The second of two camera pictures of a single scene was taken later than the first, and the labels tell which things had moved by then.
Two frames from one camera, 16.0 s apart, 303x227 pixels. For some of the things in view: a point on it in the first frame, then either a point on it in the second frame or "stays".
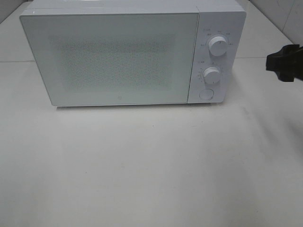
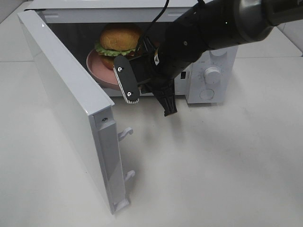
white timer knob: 211,75 stays
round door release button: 207,94 stays
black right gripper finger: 287,63 -> 200,28
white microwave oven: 115,57 -> 78,104
